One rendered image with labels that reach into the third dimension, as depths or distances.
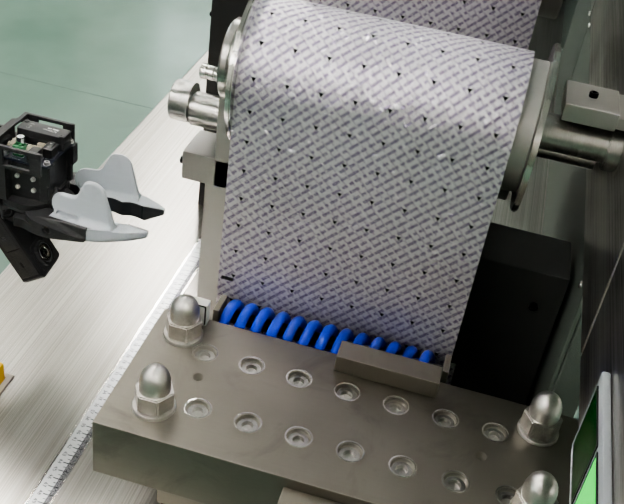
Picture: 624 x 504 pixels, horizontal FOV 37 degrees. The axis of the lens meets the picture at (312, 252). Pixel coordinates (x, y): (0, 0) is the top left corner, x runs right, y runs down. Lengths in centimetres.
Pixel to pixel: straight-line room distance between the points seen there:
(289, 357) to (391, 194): 18
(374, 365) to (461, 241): 14
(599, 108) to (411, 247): 20
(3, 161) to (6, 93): 265
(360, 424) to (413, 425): 5
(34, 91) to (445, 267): 283
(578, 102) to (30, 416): 60
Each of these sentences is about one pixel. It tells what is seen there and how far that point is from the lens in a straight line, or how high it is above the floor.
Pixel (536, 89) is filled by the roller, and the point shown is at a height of 130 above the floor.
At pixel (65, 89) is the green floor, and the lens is 358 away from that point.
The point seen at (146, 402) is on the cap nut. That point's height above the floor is 105.
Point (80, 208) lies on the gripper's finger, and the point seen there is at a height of 111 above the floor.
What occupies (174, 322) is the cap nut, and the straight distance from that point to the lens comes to 86.
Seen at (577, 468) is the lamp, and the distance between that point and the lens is 64.
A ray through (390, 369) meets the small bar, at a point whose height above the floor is 105.
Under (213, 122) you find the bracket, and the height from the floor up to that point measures 117.
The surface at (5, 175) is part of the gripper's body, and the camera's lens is 91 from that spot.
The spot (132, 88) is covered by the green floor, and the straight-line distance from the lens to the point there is 360.
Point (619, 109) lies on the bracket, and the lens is 82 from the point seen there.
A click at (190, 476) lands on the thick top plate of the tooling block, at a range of 80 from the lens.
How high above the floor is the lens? 161
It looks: 35 degrees down
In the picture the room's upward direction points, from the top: 9 degrees clockwise
